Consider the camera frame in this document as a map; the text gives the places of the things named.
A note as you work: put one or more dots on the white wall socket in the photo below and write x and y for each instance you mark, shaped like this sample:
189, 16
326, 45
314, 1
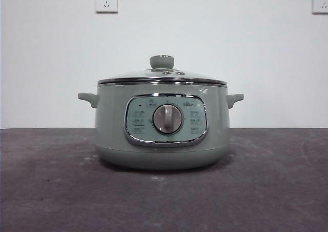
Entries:
106, 1
320, 2

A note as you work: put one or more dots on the glass lid with green knob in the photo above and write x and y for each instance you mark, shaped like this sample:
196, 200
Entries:
161, 61

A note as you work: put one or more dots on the green electric cooking pot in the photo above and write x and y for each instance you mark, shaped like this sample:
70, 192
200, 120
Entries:
112, 139

